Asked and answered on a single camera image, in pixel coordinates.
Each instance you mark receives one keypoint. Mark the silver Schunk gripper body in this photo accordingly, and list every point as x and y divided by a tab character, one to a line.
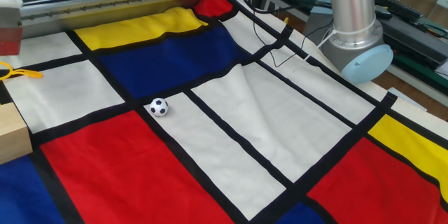
10	31

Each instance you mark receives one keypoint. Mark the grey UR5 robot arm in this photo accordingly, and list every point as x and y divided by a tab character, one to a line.
353	7

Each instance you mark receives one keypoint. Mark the small black white soccer ball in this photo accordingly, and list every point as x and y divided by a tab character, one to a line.
159	107

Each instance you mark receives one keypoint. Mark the large wooden cube block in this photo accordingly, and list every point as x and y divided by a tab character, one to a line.
12	133

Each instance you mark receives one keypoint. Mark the Mondrian pattern colour cloth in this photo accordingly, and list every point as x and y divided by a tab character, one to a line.
245	129

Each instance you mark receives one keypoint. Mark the aluminium table edge rail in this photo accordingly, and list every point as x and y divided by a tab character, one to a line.
105	7

